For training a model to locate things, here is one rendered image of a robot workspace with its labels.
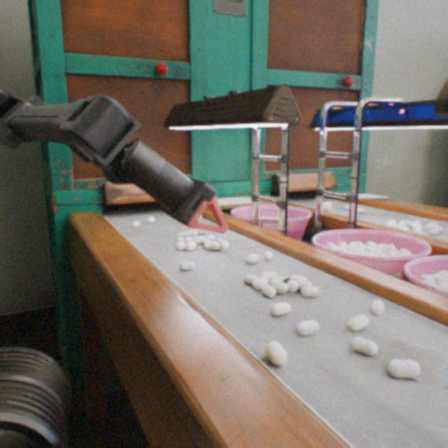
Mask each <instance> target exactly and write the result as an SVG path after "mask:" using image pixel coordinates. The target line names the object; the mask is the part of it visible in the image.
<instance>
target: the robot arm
mask: <svg viewBox="0 0 448 448"><path fill-rule="evenodd" d="M140 126H141V124H140V123H139V122H138V121H137V119H136V118H134V117H133V116H132V115H131V114H130V113H129V112H128V111H127V110H126V109H125V108H124V107H123V106H122V105H121V104H120V103H118V102H117V100H115V99H114V98H110V97H106V96H103V95H94V96H89V97H87V98H86V99H79V100H77V101H76V102H74V103H71V104H61V105H47V104H46V103H45V102H44V101H43V100H42V99H41V98H40V97H38V96H31V97H30V98H29V99H28V100H27V101H26V100H24V99H22V98H20V97H17V96H15V95H14V94H10V93H8V92H6V91H4V90H3V89H1V88H0V143H2V144H3V145H4V146H5V147H7V148H9V149H13V150H16V149H17V148H18V147H19V146H20V145H21V144H22V143H23V142H27V143H28V142H32V141H34V140H39V141H46V142H53V143H58V144H65V145H68V147H69V148H70V149H71V150H72V151H73V152H74V153H75V154H76V155H77V156H79V157H80V158H81V159H82V160H83V161H84V162H85V163H89V162H92V163H93V164H95V165H96V166H97V167H98V168H101V170H102V174H103V176H104V177H105V178H106V179H107V180H108V181H109V182H110V183H112V184H115V185H130V184H134V185H135V186H137V187H138V188H139V189H140V190H142V191H144V192H145V193H146V194H147V195H150V196H151V197H152V198H154V199H155V200H156V201H157V202H158V203H160V204H161V206H160V208H159V209H160V210H162V212H163V213H165V214H167V215H169V216H170V217H172V218H173V219H175V220H177V222H179V223H181V224H183V225H185V226H187V227H189V228H194V229H199V230H205V231H210V232H215V233H219V234H226V232H227V231H228V229H229V225H228V223H227V221H226V219H225V217H224V215H223V214H222V211H221V209H220V206H219V204H218V201H217V199H216V196H215V195H216V193H217V191H216V190H215V189H214V188H213V187H212V186H211V185H209V184H208V183H206V182H205V181H201V180H196V179H193V178H189V177H187V176H184V175H183V174H182V173H181V172H179V171H178V170H177V169H176V168H175V167H174V166H173V165H172V164H170V163H169V162H167V161H166V160H165V159H164V158H163V157H160V156H159V155H158V154H157V153H156V152H155V151H154V150H152V149H151V148H150V147H149V146H147V145H146V144H145V143H144V142H142V141H141V140H140V139H138V138H137V139H135V140H134V141H133V142H131V143H128V144H126V143H127V141H128V140H129V139H130V138H131V137H133V136H134V134H135V133H136V132H137V130H138V129H139V127H140ZM207 206H208V208H209V209H210V210H211V212H212V213H213V215H215V216H214V217H215V218H216V220H217V221H218V223H219V225H218V226H215V225H212V224H208V223H204V222H201V221H198V218H199V217H200V215H202V213H203V212H204V210H205V209H206V207H207Z"/></svg>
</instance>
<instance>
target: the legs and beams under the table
mask: <svg viewBox="0 0 448 448"><path fill-rule="evenodd" d="M77 282H78V307H79V319H80V331H81V344H82V356H83V368H84V379H85V386H86V398H87V400H86V405H87V417H88V421H87V427H88V431H89V434H94V433H97V432H101V431H104V430H107V429H109V426H108V423H107V412H106V398H105V384H104V378H105V377H109V376H113V375H117V374H118V371H117V368H116V366H115V363H114V361H113V359H112V356H109V357H105V358H103V355H102V341H101V332H100V331H99V328H98V324H97V321H96V319H95V317H94V314H93V312H92V311H91V307H90V306H89V304H88V301H87V299H86V297H85V295H84V292H83V291H82V289H81V286H80V284H79V279H78V277H77Z"/></svg>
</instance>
